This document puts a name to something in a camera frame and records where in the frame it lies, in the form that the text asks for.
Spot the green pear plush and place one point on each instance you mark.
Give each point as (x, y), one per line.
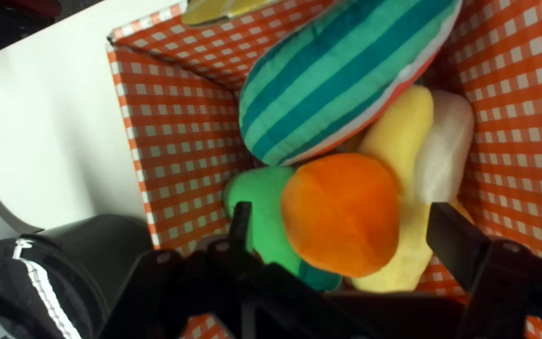
(261, 200)

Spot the yellow banana plush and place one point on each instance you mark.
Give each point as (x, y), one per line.
(408, 138)

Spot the orange plush fruit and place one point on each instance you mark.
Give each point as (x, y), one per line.
(339, 214)

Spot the black pot with lid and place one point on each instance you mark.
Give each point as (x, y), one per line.
(64, 276)

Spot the teal striped watermelon plush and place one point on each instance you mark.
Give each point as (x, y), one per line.
(346, 76)

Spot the red checkered cardboard box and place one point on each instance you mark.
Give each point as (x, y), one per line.
(182, 138)

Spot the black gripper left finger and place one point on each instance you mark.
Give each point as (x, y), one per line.
(241, 227)

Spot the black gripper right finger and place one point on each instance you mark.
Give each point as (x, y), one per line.
(459, 246)

